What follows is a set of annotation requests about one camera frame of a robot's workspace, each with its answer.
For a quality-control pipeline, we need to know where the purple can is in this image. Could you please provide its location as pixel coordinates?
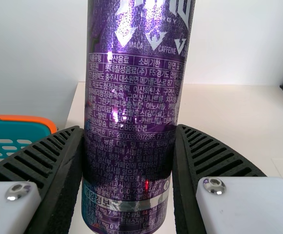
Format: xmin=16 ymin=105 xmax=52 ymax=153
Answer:
xmin=81 ymin=0 xmax=196 ymax=234

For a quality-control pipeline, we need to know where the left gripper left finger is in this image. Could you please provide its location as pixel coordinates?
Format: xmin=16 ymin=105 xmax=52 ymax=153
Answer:
xmin=0 ymin=125 xmax=85 ymax=234

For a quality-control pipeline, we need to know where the teal shopping basket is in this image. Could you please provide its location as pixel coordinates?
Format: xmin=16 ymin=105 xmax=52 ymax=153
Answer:
xmin=0 ymin=114 xmax=58 ymax=171

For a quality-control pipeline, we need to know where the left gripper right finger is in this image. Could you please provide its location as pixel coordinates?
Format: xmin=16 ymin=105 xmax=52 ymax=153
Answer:
xmin=171 ymin=123 xmax=283 ymax=234

